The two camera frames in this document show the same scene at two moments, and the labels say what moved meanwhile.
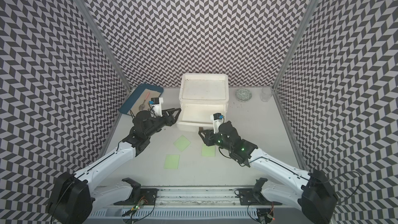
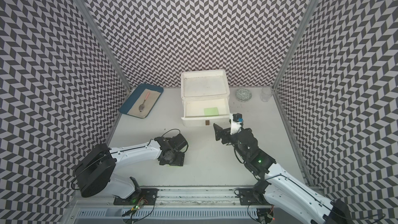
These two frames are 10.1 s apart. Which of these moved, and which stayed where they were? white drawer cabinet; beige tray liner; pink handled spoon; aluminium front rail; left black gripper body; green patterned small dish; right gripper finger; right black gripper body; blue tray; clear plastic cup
Moved: right gripper finger; right black gripper body; left black gripper body
Stayed: pink handled spoon; aluminium front rail; white drawer cabinet; beige tray liner; blue tray; green patterned small dish; clear plastic cup
